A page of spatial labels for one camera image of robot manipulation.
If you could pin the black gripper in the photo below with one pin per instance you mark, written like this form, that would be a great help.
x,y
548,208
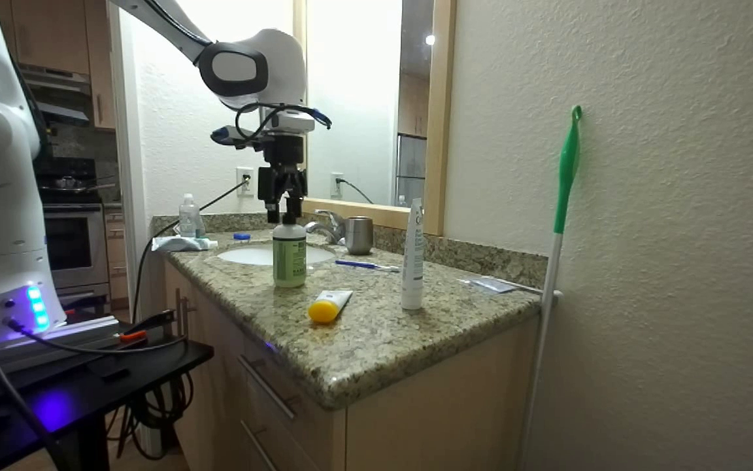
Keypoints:
x,y
283,171

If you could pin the green soap pump bottle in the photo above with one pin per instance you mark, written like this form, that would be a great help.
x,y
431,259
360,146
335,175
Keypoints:
x,y
288,256

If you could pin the clear bottle with white cap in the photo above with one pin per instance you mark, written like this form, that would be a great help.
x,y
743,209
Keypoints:
x,y
190,218

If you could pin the chrome faucet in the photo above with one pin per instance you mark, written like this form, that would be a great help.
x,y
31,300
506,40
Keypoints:
x,y
327,225

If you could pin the small blue box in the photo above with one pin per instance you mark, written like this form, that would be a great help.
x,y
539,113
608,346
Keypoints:
x,y
242,236

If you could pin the white oval sink basin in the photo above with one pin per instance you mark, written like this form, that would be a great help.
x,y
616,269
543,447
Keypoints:
x,y
248,253

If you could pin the metal cup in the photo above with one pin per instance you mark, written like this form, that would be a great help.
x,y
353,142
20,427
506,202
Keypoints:
x,y
360,236

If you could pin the blue toothbrush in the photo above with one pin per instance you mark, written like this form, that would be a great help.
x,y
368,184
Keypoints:
x,y
357,263

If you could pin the white tube with yellow cap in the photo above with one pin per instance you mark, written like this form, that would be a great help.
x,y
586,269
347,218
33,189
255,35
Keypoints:
x,y
327,306

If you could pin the wood framed mirror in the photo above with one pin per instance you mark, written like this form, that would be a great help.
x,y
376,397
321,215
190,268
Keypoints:
x,y
351,87

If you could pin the tall white standing tube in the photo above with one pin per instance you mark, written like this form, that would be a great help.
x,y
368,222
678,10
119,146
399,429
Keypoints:
x,y
415,263

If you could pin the orange clamp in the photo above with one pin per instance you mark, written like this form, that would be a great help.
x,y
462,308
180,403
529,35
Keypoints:
x,y
131,334

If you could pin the oven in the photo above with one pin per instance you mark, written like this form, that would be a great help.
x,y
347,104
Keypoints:
x,y
78,238

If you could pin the clear plastic wrapper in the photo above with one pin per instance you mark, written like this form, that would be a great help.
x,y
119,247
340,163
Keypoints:
x,y
495,282

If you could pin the wooden vanity cabinet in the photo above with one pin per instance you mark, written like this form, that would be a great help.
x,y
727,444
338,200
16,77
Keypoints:
x,y
411,418

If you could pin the range hood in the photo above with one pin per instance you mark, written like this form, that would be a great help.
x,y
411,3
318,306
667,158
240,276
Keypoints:
x,y
54,94

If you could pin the black robot table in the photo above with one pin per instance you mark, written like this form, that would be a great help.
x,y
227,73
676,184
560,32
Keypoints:
x,y
63,392

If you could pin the wooden kitchen cabinets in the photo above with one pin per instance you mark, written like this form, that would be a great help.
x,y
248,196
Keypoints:
x,y
54,30

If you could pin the white wall outlet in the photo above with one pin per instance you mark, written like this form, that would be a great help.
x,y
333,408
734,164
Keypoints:
x,y
245,181

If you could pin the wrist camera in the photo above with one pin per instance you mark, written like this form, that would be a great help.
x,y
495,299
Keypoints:
x,y
259,130

